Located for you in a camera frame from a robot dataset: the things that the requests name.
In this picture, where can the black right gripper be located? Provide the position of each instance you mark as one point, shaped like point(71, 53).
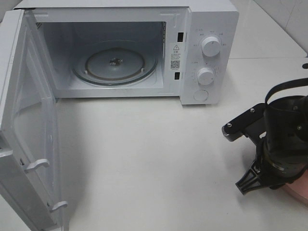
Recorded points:
point(281, 155)

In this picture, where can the pink round plate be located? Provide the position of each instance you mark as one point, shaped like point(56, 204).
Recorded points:
point(299, 188)

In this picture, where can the white door release button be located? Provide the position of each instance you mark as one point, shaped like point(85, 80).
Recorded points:
point(201, 95)

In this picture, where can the white microwave knob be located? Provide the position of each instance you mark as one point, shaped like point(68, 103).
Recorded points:
point(205, 76)
point(211, 46)

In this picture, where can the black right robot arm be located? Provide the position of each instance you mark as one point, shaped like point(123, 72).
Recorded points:
point(287, 107)

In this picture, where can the white microwave oven body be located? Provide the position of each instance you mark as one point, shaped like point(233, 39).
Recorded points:
point(174, 29)

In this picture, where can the glass microwave turntable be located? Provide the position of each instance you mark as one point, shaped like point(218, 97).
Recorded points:
point(114, 62)

